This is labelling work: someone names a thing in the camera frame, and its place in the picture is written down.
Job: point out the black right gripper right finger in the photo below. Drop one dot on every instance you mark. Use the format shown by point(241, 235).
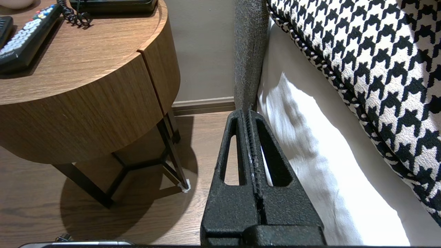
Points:
point(286, 206)

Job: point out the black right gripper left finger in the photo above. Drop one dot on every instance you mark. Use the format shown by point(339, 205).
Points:
point(227, 210)

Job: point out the black remote grey navigation pad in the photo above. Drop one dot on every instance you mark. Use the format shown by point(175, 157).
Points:
point(5, 31)

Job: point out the grey white robot base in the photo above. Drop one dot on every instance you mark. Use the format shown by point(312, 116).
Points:
point(86, 243)

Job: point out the white bed sheet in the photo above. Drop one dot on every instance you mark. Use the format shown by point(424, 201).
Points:
point(327, 172)

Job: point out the grey baseboard strip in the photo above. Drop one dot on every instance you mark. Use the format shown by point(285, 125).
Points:
point(203, 105)

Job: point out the grey fabric headboard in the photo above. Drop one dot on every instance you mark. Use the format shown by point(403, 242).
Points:
point(249, 51)

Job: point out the black white houndstooth pillow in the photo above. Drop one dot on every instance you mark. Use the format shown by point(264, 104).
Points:
point(372, 69)

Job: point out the round wooden nightstand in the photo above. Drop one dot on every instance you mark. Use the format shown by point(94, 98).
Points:
point(86, 55)

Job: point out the black and white telephone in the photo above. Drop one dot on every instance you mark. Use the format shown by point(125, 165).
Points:
point(113, 5)

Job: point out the small white round device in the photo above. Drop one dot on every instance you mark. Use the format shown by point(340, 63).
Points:
point(15, 3)

